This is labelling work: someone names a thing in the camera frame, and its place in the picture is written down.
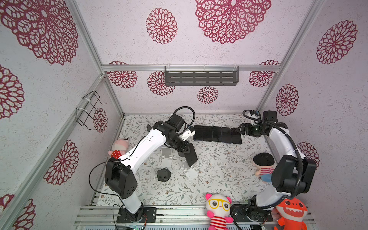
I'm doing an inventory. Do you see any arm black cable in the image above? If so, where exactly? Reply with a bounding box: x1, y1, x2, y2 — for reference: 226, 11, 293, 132
229, 110, 304, 230
172, 106, 196, 136

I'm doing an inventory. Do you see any black wire wall rack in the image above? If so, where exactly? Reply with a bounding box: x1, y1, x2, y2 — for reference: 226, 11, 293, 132
75, 91, 108, 133

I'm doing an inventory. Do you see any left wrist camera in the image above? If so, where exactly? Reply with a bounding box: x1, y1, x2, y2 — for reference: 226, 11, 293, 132
180, 129, 196, 141

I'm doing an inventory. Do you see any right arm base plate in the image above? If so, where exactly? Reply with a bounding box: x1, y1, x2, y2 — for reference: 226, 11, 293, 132
230, 204, 273, 222

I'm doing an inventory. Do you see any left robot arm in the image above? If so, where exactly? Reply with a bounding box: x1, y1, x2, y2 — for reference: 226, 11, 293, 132
105, 115, 196, 215

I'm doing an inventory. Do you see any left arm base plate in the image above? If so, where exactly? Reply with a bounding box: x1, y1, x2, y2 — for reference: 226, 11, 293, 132
117, 207, 157, 224

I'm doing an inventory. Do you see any black-haired boy plush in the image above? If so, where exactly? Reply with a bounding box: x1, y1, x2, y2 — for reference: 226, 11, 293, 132
253, 152, 276, 183

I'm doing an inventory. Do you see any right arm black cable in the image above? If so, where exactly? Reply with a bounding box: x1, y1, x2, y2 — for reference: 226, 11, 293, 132
229, 110, 304, 230

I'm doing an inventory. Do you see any silver phone stand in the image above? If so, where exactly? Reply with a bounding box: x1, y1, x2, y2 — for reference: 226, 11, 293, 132
161, 147, 173, 169

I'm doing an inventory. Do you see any grey wall shelf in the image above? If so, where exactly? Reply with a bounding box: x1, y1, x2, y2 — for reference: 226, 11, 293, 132
164, 66, 239, 86

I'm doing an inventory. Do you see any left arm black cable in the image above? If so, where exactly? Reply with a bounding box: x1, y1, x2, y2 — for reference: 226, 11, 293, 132
172, 106, 196, 136

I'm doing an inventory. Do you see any aluminium mounting rail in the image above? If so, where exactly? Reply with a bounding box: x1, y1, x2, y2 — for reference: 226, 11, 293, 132
74, 205, 317, 230

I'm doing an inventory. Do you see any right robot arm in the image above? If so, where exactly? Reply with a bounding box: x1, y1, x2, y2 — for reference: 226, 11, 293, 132
236, 110, 317, 210

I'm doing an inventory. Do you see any white phone stand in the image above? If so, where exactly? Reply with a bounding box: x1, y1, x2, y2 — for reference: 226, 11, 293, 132
182, 161, 198, 180

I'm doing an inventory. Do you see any red monster plush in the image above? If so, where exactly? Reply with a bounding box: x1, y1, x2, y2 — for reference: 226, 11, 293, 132
276, 198, 308, 230

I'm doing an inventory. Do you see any blue-edged black phone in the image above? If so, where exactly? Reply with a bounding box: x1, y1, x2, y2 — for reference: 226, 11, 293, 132
221, 127, 232, 143

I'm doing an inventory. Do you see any pink plush with red bow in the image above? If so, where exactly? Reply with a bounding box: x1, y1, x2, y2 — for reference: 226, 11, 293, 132
108, 139, 129, 159

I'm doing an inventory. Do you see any pink white plush with glasses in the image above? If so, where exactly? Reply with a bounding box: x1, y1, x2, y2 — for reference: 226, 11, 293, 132
205, 194, 234, 230

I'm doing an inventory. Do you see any black round phone stand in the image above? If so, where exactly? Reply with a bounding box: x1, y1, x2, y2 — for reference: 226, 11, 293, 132
157, 168, 172, 182

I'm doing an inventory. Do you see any teal-edged black phone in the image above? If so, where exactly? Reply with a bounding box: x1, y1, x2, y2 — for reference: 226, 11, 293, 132
212, 126, 222, 142

